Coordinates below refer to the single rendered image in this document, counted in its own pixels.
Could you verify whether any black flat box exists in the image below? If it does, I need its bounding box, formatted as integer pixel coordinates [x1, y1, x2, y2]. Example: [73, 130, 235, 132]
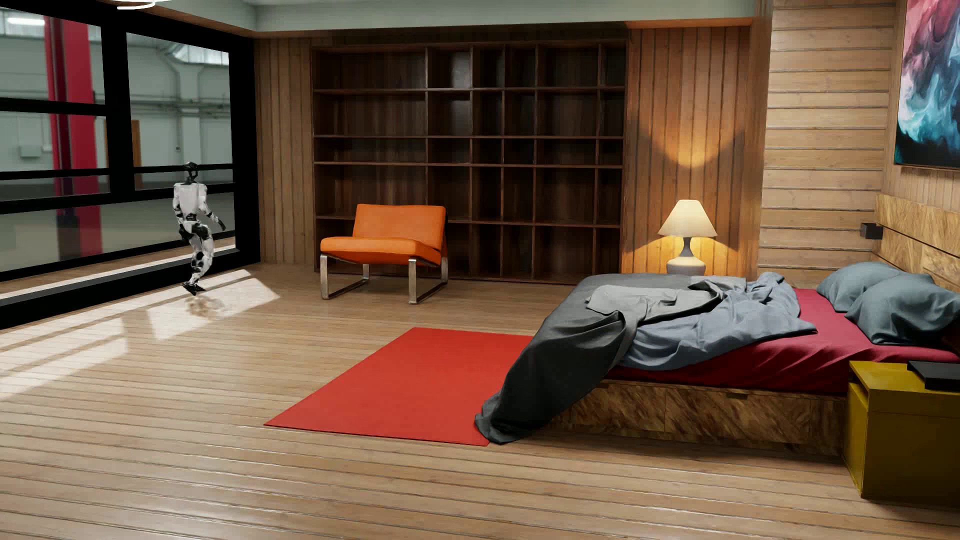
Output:
[906, 360, 960, 393]

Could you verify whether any cream shade table lamp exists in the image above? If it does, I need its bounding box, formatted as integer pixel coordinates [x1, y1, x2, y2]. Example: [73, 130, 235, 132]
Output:
[657, 198, 718, 277]

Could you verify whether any dark wooden bookshelf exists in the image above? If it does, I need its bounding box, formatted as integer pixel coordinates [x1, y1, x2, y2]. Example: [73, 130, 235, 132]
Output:
[310, 41, 628, 285]

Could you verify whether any abstract blue pink painting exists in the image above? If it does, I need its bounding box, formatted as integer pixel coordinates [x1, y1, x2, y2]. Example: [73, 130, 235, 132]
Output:
[893, 0, 960, 171]

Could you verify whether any yellow bedside cabinet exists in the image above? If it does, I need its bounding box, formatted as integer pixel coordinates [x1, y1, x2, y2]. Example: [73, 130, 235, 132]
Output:
[842, 360, 960, 505]

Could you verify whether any orange lounge chair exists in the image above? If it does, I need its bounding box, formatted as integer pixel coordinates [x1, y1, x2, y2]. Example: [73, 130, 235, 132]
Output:
[319, 203, 450, 306]

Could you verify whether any grey crumpled blanket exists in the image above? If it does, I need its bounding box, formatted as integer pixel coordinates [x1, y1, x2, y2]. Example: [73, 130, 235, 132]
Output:
[474, 272, 819, 445]

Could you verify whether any black framed glass window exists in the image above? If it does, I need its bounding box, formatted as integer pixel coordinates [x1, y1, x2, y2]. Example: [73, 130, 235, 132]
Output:
[0, 0, 261, 331]

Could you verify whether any white humanoid robot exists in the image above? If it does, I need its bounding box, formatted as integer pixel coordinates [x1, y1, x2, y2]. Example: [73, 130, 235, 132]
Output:
[171, 161, 228, 297]

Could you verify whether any red floor rug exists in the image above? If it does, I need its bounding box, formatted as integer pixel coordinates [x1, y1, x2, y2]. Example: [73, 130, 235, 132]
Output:
[264, 327, 535, 448]

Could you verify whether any grey pillow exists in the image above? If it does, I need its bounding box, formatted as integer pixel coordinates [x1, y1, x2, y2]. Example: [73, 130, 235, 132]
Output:
[845, 272, 960, 348]
[816, 261, 906, 314]

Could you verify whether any wooden bed with red sheet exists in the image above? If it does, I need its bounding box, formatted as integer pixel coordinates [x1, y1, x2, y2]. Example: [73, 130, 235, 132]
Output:
[551, 193, 960, 457]

